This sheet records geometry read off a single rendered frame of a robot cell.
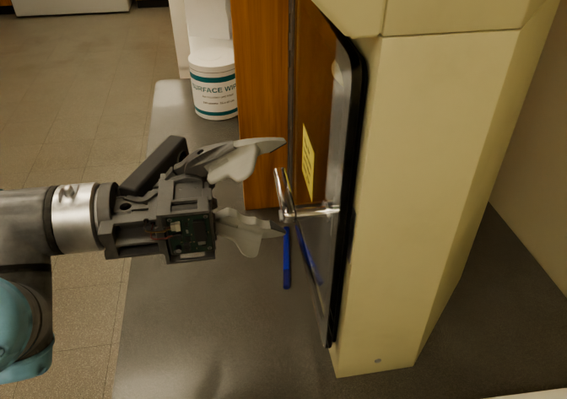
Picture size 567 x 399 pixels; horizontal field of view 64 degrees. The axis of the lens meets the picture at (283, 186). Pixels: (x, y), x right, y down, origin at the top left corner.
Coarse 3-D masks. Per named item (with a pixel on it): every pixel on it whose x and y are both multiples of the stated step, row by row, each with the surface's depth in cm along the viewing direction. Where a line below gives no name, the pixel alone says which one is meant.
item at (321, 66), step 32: (320, 32) 46; (320, 64) 47; (352, 64) 36; (320, 96) 48; (352, 96) 37; (320, 128) 50; (352, 128) 38; (320, 160) 51; (352, 160) 41; (320, 192) 53; (320, 224) 55; (320, 256) 57; (320, 288) 58; (320, 320) 61
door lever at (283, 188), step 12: (276, 168) 55; (276, 180) 53; (288, 180) 53; (288, 192) 51; (288, 204) 50; (324, 204) 49; (288, 216) 49; (300, 216) 49; (312, 216) 49; (324, 216) 50
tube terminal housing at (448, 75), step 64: (448, 0) 32; (512, 0) 33; (384, 64) 35; (448, 64) 35; (512, 64) 37; (384, 128) 38; (448, 128) 39; (512, 128) 57; (384, 192) 43; (448, 192) 44; (384, 256) 48; (448, 256) 50; (384, 320) 55
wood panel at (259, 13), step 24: (240, 0) 66; (264, 0) 66; (288, 0) 67; (240, 24) 68; (264, 24) 68; (288, 24) 69; (240, 48) 70; (264, 48) 70; (240, 72) 72; (264, 72) 73; (240, 96) 75; (264, 96) 75; (240, 120) 77; (264, 120) 78; (264, 168) 84; (264, 192) 88
